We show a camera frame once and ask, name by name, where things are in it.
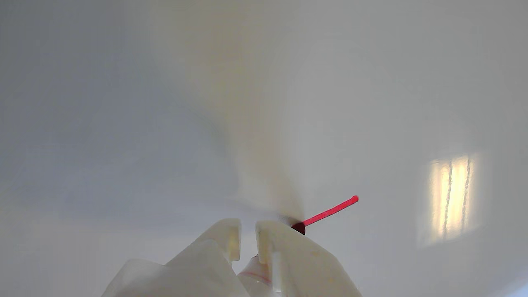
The white whiteboard with metal frame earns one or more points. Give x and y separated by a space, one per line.
123 123

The red whiteboard marker pen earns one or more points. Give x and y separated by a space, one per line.
251 274

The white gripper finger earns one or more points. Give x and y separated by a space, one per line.
301 268
198 268

